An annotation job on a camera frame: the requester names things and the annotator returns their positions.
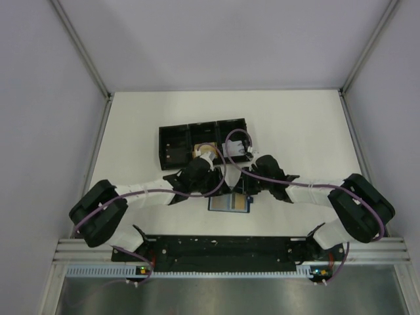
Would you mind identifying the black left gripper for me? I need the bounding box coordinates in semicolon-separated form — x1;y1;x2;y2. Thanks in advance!
190;167;232;198

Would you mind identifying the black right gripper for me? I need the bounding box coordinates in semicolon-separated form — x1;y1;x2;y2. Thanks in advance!
233;166;273;195

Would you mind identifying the gold credit card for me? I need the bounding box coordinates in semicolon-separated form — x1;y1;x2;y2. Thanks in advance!
230;194;248;213

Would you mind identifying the blue leather card holder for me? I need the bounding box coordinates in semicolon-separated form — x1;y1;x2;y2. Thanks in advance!
207;193;253;213

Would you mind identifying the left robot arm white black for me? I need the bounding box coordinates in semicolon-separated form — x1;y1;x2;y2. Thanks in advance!
69;157;230;261

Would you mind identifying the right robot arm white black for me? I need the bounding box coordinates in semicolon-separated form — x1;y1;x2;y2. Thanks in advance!
235;155;395;260

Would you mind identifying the black three-compartment tray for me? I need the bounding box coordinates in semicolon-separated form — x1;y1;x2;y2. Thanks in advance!
159;118;252;171

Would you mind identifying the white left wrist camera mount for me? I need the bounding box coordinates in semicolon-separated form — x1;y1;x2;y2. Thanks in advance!
194;144;217;165

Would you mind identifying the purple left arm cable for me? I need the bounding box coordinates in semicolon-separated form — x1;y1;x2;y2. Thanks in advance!
73;143;227;288

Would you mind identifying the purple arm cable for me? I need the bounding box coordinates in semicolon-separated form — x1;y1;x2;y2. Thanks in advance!
73;143;227;288
224;129;385;286

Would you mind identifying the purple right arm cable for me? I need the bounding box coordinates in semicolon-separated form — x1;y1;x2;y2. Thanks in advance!
224;129;385;286

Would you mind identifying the aluminium front frame rail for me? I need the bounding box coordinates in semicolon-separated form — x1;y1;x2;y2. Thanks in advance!
52;238;411;265

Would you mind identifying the aluminium frame rail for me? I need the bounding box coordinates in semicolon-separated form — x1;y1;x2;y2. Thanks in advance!
52;238;411;265
340;1;404;197
49;0;114;240

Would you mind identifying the white slotted cable duct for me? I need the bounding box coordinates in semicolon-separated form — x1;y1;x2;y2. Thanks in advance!
66;264;314;279

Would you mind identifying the aluminium frame rail left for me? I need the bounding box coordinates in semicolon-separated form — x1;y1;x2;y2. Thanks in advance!
49;0;114;240

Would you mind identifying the aluminium frame rail right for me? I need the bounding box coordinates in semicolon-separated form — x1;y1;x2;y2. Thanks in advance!
340;1;404;197

